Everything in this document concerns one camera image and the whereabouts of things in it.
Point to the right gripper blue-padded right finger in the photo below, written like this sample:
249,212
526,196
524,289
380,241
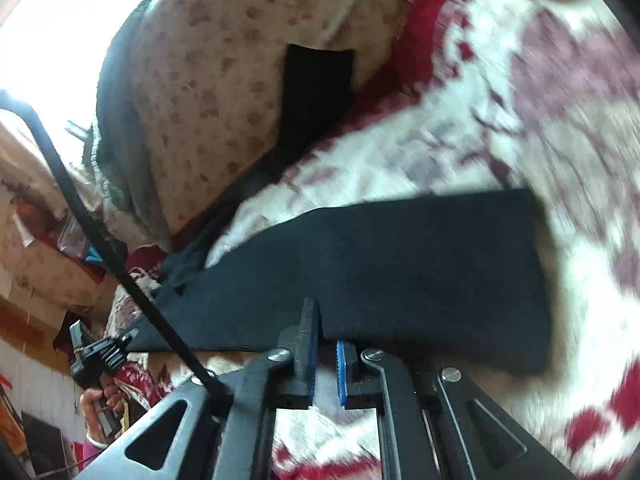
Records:
357,386

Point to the black knit pants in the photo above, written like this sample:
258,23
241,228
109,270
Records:
427,269

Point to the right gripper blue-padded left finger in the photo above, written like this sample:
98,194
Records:
296,387

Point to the beige floral quilt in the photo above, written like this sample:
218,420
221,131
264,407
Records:
206,78

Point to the grey fleece garment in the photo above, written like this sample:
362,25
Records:
119,159

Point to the person's left hand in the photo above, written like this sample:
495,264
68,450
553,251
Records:
94,401

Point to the red white floral blanket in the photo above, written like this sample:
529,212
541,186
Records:
548,90

